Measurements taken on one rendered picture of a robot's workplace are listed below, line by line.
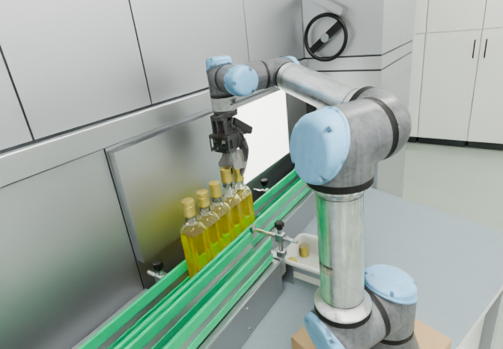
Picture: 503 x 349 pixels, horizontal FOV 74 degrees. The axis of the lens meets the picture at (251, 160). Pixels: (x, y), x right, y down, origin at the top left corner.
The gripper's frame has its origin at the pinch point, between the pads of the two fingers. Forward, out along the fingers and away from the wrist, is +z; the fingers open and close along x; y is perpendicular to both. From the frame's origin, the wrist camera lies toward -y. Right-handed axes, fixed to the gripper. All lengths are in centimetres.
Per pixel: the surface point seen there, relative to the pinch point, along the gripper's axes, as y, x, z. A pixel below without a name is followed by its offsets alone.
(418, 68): -357, 2, 24
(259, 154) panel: -30.6, -11.5, 7.8
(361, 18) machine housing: -82, 15, -40
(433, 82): -357, 18, 40
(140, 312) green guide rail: 42.5, -4.3, 22.7
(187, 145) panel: 8.1, -12.1, -9.9
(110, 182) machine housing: 33.9, -15.6, -8.6
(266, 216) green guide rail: -7.2, 4.5, 20.6
